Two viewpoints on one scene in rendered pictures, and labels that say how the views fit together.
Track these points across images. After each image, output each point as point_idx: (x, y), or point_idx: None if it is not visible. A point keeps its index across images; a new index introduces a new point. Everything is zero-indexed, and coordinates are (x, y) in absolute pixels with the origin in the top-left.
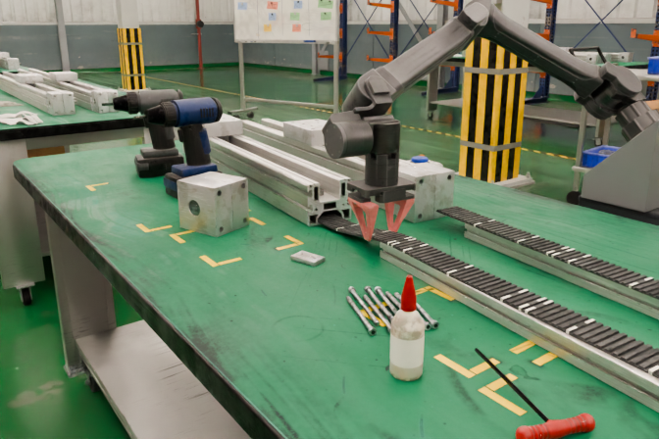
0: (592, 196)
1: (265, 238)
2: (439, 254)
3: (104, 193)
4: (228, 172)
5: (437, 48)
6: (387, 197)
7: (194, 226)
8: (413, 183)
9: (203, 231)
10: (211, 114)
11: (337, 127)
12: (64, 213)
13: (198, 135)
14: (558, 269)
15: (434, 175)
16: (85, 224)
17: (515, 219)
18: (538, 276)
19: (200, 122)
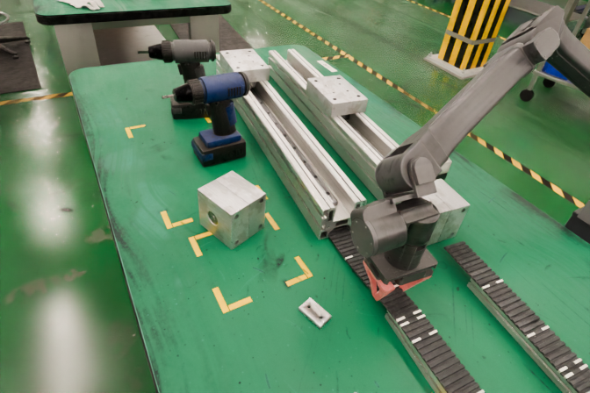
0: (589, 221)
1: (277, 259)
2: (449, 357)
3: (140, 145)
4: (251, 128)
5: (493, 94)
6: (406, 281)
7: (212, 231)
8: (435, 264)
9: (219, 239)
10: (238, 92)
11: (370, 232)
12: (99, 178)
13: (225, 110)
14: (565, 389)
15: (449, 211)
16: (115, 204)
17: (515, 253)
18: (543, 389)
19: (227, 99)
